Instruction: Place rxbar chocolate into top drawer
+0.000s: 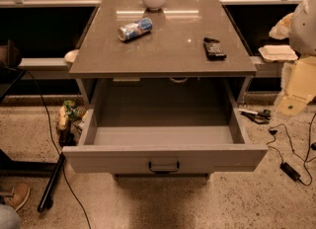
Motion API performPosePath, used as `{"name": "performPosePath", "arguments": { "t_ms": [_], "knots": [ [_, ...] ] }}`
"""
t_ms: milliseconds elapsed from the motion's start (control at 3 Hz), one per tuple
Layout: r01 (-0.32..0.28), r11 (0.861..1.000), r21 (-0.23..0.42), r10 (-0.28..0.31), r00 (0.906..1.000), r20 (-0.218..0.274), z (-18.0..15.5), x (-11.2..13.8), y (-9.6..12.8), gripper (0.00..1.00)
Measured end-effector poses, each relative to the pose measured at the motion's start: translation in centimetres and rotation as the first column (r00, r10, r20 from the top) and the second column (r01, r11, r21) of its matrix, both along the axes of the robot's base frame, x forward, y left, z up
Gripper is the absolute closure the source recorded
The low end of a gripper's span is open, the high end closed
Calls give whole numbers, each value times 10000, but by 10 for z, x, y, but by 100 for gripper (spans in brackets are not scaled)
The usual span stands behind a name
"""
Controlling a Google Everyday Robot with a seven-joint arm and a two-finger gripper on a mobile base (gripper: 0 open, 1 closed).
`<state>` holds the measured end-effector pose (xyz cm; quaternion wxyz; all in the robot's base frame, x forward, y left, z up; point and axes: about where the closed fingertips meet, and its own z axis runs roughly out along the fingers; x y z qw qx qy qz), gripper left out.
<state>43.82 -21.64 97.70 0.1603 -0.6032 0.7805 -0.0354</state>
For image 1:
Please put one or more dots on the white plate on ledge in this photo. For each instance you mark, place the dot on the white plate on ledge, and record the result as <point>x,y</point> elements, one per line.
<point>71,55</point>

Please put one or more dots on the blue silver soda can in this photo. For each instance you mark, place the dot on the blue silver soda can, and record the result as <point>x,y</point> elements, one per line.
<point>135,29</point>

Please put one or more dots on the white foam takeout container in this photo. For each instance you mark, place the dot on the white foam takeout container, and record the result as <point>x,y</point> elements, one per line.
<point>273,53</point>

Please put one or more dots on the white marker pen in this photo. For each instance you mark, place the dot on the white marker pen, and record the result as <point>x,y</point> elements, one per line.
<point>243,111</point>

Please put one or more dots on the black metal stand leg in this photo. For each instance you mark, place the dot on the black metal stand leg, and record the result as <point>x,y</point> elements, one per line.
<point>46,201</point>

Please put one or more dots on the snack bags pile on floor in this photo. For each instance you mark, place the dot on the snack bags pile on floor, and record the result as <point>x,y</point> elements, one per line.
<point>71,116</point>

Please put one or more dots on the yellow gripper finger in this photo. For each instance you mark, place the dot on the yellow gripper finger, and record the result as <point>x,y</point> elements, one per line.
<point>281,29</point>
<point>298,87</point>

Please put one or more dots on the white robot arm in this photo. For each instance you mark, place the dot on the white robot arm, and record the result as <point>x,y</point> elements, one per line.
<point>302,31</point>

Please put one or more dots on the brown shoe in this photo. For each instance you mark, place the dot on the brown shoe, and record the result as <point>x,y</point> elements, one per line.
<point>21,193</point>

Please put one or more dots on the open grey top drawer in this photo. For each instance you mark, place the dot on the open grey top drawer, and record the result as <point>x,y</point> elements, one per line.
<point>195,123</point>

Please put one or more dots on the black power adapter with cable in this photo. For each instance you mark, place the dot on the black power adapter with cable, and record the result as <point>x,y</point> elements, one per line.
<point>284,166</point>

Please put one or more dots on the black drawer handle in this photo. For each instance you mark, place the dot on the black drawer handle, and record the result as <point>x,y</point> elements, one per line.
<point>163,169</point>

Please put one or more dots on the grey cabinet with glossy top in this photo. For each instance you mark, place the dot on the grey cabinet with glossy top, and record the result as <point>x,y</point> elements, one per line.
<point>172,50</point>

